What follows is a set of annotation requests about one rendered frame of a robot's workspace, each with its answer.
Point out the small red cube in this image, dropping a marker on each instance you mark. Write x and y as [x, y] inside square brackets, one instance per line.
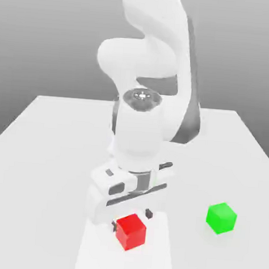
[130, 232]

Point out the small green cube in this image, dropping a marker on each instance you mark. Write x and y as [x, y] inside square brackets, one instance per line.
[221, 218]

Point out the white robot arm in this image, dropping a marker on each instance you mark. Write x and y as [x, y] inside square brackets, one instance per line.
[138, 130]

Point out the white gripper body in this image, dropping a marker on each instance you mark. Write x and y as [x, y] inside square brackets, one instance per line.
[129, 204]

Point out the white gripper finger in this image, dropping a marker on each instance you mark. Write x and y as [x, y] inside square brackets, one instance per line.
[149, 213]
[113, 226]

